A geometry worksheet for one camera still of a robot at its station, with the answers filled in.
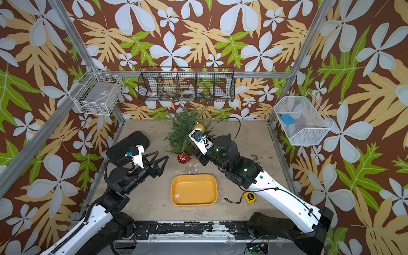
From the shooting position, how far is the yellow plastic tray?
0.83m

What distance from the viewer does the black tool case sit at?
37.4 inches

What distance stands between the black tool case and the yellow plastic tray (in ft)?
1.10
